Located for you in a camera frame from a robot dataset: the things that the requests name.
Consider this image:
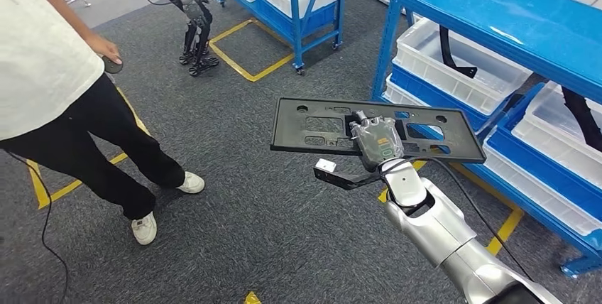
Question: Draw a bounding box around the person's hand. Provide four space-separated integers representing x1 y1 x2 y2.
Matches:
87 34 124 65

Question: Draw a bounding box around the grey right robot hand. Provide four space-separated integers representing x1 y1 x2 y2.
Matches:
349 110 405 173

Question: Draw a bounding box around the black handheld controller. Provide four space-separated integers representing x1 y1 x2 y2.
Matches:
102 55 124 75

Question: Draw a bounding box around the black plastic mounting plate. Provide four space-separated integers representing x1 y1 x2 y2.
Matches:
270 97 487 165

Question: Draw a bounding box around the blue metal shelf rack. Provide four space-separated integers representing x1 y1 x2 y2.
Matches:
371 0 602 279
209 0 349 75

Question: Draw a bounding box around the person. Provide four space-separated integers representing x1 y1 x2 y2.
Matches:
0 0 207 246

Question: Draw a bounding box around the black legged humanoid robot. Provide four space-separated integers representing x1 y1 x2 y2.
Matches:
123 0 221 78

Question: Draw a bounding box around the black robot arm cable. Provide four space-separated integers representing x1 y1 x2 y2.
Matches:
383 156 535 284

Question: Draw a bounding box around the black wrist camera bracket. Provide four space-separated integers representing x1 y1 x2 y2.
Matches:
313 166 391 191

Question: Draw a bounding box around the black curved bracket part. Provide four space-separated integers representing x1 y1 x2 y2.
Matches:
562 86 602 152
439 25 478 80

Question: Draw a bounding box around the thin black controller cable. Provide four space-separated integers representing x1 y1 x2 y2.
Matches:
0 150 70 304

